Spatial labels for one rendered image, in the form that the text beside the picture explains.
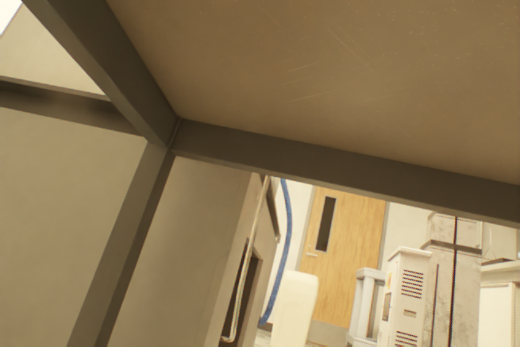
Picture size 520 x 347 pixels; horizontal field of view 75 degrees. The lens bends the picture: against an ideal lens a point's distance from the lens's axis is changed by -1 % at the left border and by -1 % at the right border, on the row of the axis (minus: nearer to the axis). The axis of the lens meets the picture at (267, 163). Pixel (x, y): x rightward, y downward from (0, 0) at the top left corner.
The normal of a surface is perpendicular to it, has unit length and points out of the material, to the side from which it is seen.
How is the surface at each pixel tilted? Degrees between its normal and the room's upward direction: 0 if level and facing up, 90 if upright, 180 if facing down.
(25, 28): 90
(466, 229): 90
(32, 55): 90
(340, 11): 180
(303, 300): 93
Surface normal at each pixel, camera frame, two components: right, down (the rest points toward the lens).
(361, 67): -0.24, 0.91
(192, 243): -0.07, -0.36
